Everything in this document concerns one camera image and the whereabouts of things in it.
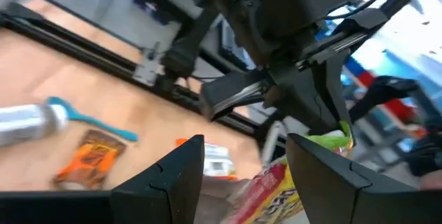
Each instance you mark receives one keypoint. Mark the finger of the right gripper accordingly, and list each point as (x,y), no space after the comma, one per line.
(333,89)
(300,96)

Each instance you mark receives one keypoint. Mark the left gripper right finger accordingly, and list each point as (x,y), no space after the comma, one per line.
(331,189)

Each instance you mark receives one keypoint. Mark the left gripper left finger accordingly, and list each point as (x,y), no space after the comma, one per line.
(165,196)

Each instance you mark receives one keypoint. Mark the green red yellow snack bag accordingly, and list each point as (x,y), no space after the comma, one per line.
(266,200)

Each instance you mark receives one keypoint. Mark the teal silicone spatula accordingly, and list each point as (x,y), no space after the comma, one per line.
(100,124)

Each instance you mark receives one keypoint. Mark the black background robot arm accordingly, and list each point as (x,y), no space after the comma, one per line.
(383,91)

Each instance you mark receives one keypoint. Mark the orange ramen packet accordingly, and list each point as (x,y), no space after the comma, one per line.
(215,161)

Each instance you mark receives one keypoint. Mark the orange brown candy pack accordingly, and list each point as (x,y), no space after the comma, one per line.
(91,158)

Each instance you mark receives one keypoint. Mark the silver arm base bracket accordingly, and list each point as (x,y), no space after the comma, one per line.
(146,70)

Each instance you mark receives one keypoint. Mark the black aluminium table frame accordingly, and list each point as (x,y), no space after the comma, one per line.
(86,56)

